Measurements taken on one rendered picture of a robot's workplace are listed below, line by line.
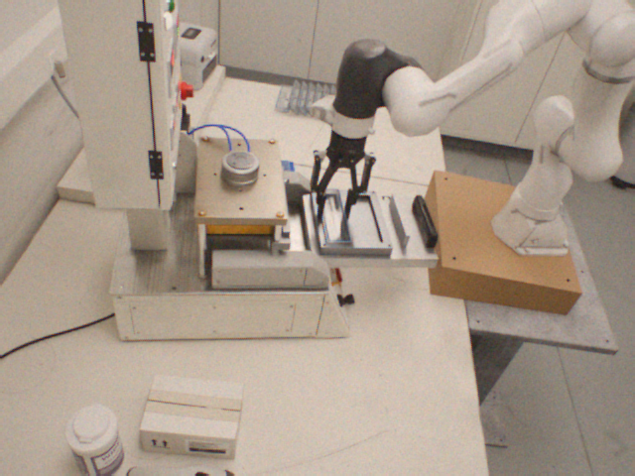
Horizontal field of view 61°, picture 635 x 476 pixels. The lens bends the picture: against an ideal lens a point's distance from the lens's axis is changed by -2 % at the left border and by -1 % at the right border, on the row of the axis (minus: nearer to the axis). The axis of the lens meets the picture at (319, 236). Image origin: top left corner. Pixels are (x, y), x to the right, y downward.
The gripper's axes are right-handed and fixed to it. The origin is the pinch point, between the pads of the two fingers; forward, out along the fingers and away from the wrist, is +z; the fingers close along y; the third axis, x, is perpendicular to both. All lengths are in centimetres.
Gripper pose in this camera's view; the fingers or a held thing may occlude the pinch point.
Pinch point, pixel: (334, 204)
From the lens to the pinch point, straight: 124.9
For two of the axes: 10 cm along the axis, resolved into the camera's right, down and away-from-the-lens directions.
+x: -1.2, -7.0, 7.0
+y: 9.8, 0.1, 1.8
